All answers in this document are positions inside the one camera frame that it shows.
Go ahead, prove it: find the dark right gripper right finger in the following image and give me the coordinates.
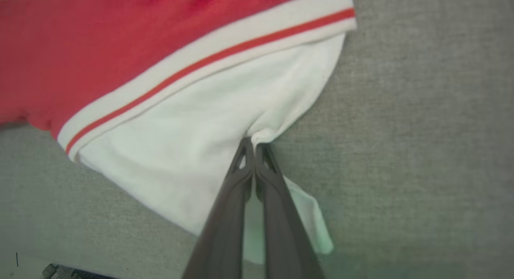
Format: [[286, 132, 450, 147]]
[[255, 143, 326, 279]]

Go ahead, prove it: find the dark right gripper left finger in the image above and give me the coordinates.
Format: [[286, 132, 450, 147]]
[[182, 136, 256, 279]]

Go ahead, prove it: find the red and white jersey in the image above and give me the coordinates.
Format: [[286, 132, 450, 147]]
[[0, 0, 358, 266]]

